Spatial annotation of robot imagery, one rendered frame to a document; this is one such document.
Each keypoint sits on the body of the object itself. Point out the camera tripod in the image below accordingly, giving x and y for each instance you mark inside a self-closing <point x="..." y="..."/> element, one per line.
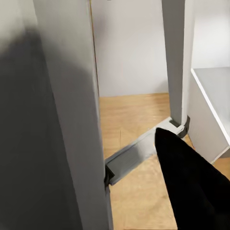
<point x="53" y="175"/>

